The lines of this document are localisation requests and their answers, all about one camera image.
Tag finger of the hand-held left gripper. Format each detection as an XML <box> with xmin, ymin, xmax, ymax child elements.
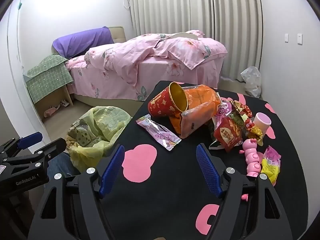
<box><xmin>4</xmin><ymin>137</ymin><xmax>67</xmax><ymax>172</ymax></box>
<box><xmin>0</xmin><ymin>131</ymin><xmax>43</xmax><ymax>158</ymax></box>

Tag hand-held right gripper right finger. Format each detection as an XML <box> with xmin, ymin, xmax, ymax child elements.
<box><xmin>196</xmin><ymin>143</ymin><xmax>293</xmax><ymax>240</ymax></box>

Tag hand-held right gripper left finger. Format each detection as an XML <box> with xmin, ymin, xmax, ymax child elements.
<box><xmin>27</xmin><ymin>144</ymin><xmax>125</xmax><ymax>240</ymax></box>

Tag trash bin with yellow-green liner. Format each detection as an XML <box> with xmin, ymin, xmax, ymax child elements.
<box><xmin>65</xmin><ymin>106</ymin><xmax>132</xmax><ymax>173</ymax></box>

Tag pink caterpillar toy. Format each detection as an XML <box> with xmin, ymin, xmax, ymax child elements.
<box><xmin>239</xmin><ymin>139</ymin><xmax>265</xmax><ymax>202</ymax></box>

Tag orange snack bag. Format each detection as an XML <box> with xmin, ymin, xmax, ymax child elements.
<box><xmin>169</xmin><ymin>84</ymin><xmax>222</xmax><ymax>139</ymax></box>

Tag long pink wrapper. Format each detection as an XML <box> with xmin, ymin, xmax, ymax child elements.
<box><xmin>136</xmin><ymin>114</ymin><xmax>182</xmax><ymax>152</ymax></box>

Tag pink cartoon packet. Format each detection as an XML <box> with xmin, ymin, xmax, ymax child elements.
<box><xmin>216</xmin><ymin>101</ymin><xmax>234</xmax><ymax>117</ymax></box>

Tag yellow pink packet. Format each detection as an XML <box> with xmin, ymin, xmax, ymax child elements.
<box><xmin>260</xmin><ymin>145</ymin><xmax>282</xmax><ymax>187</ymax></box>

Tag yellow red snack packet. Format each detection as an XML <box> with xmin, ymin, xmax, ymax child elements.
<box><xmin>229</xmin><ymin>99</ymin><xmax>265</xmax><ymax>146</ymax></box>

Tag pink cup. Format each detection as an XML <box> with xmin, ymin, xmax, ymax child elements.
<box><xmin>252</xmin><ymin>112</ymin><xmax>272</xmax><ymax>137</ymax></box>

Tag red paper cup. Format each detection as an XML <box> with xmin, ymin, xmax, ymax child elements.
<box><xmin>147</xmin><ymin>82</ymin><xmax>188</xmax><ymax>118</ymax></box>

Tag person's leg in jeans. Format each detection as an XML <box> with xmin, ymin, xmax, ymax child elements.
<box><xmin>44</xmin><ymin>152</ymin><xmax>80</xmax><ymax>192</ymax></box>

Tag black pink patterned tablecloth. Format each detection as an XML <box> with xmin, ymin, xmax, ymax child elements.
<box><xmin>100</xmin><ymin>80</ymin><xmax>315</xmax><ymax>240</ymax></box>

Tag pink slippers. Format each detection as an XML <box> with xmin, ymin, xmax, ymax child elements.
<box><xmin>44</xmin><ymin>105</ymin><xmax>62</xmax><ymax>118</ymax></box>

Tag wooden nightstand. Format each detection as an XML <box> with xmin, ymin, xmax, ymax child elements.
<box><xmin>24</xmin><ymin>74</ymin><xmax>74</xmax><ymax>120</ymax></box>

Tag green checked cloth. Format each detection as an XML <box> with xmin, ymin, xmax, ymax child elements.
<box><xmin>24</xmin><ymin>55</ymin><xmax>74</xmax><ymax>103</ymax></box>

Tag bed with pink sheet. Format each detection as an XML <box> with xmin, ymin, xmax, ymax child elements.
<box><xmin>65</xmin><ymin>30</ymin><xmax>228</xmax><ymax>108</ymax></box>

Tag white plastic bag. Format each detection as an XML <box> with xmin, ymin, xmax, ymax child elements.
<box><xmin>240</xmin><ymin>66</ymin><xmax>262</xmax><ymax>98</ymax></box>

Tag pink floral duvet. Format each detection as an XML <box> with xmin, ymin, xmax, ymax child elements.
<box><xmin>84</xmin><ymin>30</ymin><xmax>228</xmax><ymax>94</ymax></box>

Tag purple pillow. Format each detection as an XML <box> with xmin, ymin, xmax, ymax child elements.
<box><xmin>52</xmin><ymin>27</ymin><xmax>115</xmax><ymax>58</ymax></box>

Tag beige headboard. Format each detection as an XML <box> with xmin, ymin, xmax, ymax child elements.
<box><xmin>107</xmin><ymin>26</ymin><xmax>125</xmax><ymax>44</ymax></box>

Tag beige pleated curtain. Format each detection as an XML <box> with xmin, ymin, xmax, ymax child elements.
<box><xmin>210</xmin><ymin>0</ymin><xmax>264</xmax><ymax>80</ymax></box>
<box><xmin>127</xmin><ymin>0</ymin><xmax>213</xmax><ymax>40</ymax></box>

